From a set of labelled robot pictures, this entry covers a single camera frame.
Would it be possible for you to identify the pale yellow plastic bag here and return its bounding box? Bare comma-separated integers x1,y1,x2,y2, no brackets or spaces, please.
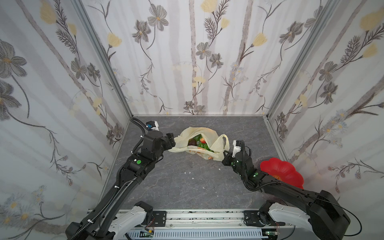
169,127,230,161

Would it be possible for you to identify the red flower-shaped plastic bowl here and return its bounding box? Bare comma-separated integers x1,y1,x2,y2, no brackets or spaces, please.
260,158,304,189

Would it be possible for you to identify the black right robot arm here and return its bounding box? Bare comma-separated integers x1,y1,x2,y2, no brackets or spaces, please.
222,150,363,240

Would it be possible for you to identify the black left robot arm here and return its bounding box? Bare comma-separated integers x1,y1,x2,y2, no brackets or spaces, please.
65,118,175,240

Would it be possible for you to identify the dark brown fake fruit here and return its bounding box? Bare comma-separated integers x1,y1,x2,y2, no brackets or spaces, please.
188,139,198,146

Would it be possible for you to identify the green fake grape bunch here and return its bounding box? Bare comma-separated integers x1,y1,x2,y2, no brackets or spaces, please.
193,134,213,152

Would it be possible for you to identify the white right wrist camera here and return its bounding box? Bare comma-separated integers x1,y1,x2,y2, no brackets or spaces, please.
232,140,242,158

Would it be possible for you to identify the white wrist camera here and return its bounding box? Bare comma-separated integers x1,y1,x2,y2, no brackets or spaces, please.
232,140,242,158
146,121,159,131

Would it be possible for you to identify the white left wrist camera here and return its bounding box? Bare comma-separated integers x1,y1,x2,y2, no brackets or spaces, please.
146,121,159,131

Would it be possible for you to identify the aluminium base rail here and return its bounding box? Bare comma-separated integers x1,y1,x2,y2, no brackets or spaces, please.
86,208,334,240

